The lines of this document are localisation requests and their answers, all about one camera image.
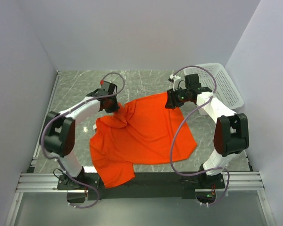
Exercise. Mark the white plastic mesh basket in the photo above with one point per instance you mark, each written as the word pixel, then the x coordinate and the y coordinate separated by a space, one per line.
pixel 226 90

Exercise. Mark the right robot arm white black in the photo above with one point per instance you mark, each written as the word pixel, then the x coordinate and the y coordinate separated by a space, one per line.
pixel 231 135

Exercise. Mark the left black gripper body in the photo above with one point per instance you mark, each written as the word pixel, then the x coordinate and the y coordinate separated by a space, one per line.
pixel 112 107

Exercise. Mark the aluminium rail frame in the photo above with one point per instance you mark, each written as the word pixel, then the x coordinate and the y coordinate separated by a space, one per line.
pixel 234 181

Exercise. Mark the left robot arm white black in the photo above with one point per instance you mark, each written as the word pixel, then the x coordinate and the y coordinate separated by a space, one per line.
pixel 58 135

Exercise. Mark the orange t shirt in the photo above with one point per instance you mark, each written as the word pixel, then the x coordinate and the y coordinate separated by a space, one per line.
pixel 140 132

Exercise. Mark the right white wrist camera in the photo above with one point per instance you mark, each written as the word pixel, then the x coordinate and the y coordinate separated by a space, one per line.
pixel 174 78

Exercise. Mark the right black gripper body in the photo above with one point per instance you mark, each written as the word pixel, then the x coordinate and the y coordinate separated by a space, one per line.
pixel 170 101

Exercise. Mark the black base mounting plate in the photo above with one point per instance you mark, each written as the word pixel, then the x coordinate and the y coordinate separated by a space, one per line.
pixel 157 185

